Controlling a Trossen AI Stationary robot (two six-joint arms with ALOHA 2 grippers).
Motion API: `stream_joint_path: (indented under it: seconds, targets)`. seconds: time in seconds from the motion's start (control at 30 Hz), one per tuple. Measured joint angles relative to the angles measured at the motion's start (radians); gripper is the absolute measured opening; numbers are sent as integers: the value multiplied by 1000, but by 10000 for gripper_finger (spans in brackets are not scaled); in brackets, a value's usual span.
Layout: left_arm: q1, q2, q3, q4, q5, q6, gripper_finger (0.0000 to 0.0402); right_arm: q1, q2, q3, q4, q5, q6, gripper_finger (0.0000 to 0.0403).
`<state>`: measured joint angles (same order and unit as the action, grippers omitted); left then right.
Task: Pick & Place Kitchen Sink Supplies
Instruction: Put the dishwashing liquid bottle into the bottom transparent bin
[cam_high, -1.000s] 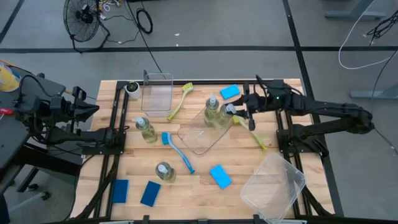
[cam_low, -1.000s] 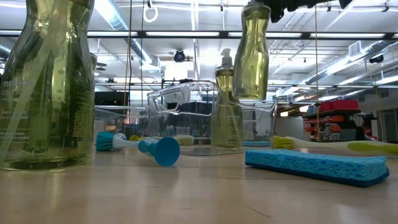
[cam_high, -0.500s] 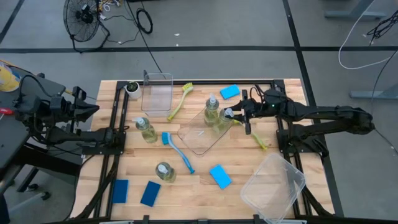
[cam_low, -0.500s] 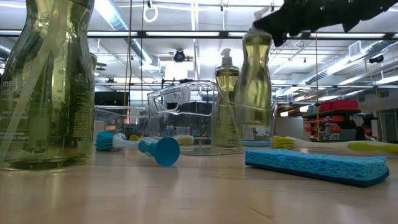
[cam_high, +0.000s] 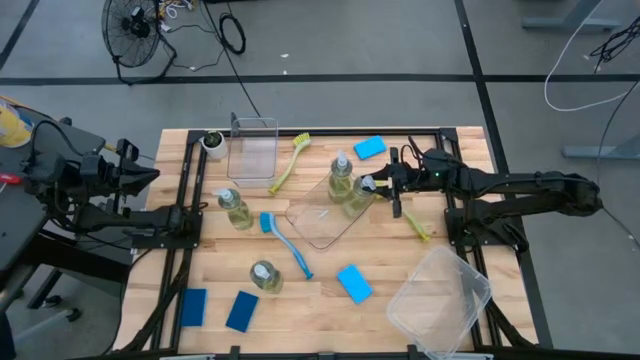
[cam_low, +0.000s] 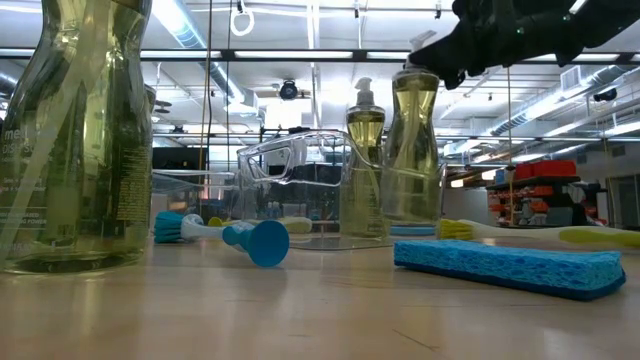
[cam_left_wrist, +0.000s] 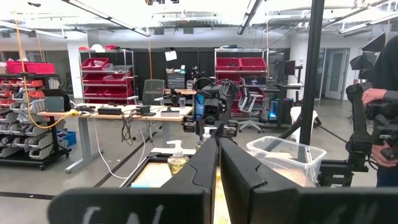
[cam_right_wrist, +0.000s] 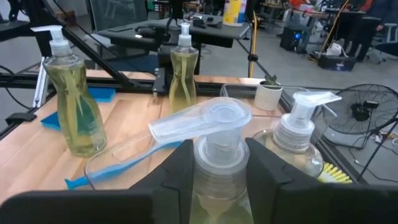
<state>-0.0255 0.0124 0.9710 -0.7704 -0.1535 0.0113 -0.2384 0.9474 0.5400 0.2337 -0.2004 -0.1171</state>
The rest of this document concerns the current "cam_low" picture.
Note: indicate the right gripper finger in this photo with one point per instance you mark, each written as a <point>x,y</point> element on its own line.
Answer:
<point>440,57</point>

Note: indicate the green soap pump bottle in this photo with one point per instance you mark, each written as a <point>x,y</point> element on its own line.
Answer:
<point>410,125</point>
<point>75,150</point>
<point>365,130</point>

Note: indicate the blue rectangular sponge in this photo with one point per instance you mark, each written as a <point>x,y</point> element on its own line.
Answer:
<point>500,265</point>
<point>412,231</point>

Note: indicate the yellow-green dish brush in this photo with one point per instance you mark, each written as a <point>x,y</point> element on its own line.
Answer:
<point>590,236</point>
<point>297,225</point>

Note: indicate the blue and white dish brush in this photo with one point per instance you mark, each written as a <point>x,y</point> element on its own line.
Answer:
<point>265,243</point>

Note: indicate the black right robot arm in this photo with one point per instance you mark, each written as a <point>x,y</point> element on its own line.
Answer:
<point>610,25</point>

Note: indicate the shelf with red bins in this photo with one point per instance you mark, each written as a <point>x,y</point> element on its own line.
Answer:
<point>545,170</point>

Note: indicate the black ceiling spotlight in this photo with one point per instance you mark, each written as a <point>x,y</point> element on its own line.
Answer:
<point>288,90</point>

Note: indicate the black computer monitor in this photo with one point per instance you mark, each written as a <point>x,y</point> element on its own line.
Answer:
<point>180,157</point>

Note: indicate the clear rectangular plastic container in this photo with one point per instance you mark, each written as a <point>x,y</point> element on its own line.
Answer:
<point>190,190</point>

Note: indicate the black ceiling-mounted camera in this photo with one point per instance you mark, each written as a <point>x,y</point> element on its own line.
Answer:
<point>605,94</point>

